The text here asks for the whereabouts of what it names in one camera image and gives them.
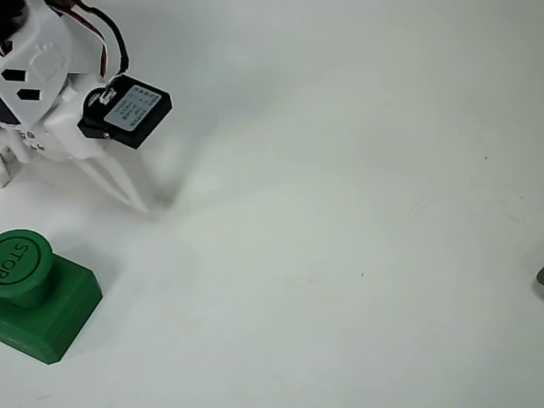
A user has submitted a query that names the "green stop push button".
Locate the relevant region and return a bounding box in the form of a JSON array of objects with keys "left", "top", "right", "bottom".
[{"left": 0, "top": 228, "right": 104, "bottom": 365}]

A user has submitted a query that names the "red white black servo wire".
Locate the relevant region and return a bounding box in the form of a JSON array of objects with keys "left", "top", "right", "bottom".
[{"left": 54, "top": 2, "right": 114, "bottom": 82}]

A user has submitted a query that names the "black cable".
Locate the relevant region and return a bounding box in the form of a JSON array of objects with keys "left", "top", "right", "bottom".
[{"left": 82, "top": 0, "right": 131, "bottom": 77}]

